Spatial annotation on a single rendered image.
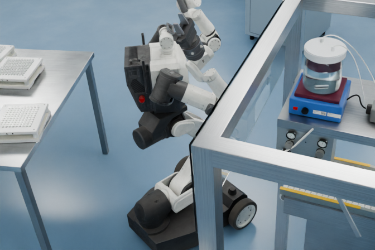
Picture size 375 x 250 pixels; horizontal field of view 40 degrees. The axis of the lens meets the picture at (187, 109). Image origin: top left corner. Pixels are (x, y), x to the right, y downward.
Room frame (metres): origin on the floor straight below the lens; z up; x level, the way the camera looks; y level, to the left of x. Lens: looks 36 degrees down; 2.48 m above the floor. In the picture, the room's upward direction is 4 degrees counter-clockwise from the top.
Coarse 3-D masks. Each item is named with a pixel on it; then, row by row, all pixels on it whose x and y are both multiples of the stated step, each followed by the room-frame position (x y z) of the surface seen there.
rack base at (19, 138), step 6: (48, 114) 2.27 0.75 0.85; (42, 126) 2.16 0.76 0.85; (42, 132) 2.13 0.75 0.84; (0, 138) 2.09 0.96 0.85; (6, 138) 2.08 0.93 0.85; (12, 138) 2.08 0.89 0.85; (18, 138) 2.08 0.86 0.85; (24, 138) 2.07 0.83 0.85; (30, 138) 2.07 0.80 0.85; (36, 138) 2.07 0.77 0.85
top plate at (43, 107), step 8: (8, 104) 2.32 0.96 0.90; (16, 104) 2.31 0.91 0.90; (24, 104) 2.31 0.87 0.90; (32, 104) 2.30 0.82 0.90; (40, 104) 2.30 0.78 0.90; (48, 104) 2.30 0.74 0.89; (0, 112) 2.25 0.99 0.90; (40, 112) 2.22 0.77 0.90; (0, 120) 2.18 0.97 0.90; (40, 120) 2.16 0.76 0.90; (0, 128) 2.11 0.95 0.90; (8, 128) 2.10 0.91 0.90; (16, 128) 2.10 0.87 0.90; (24, 128) 2.09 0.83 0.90; (32, 128) 2.09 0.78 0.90
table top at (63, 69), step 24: (48, 72) 2.74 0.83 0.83; (72, 72) 2.72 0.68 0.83; (0, 96) 2.52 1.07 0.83; (24, 96) 2.50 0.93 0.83; (48, 96) 2.48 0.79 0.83; (48, 120) 2.25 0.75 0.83; (0, 144) 2.07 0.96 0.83; (24, 144) 2.06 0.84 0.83; (0, 168) 1.91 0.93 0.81; (24, 168) 1.91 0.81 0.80
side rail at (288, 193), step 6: (282, 192) 1.60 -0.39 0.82; (288, 192) 1.59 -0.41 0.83; (300, 198) 1.57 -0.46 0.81; (306, 198) 1.55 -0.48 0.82; (312, 198) 1.54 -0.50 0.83; (324, 204) 1.52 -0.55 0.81; (330, 204) 1.51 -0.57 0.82; (336, 204) 1.50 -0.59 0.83; (348, 210) 1.48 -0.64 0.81; (354, 210) 1.47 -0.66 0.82; (360, 210) 1.46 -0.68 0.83; (366, 210) 1.45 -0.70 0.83; (372, 210) 1.44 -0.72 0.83; (366, 216) 1.45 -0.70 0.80; (372, 216) 1.43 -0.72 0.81
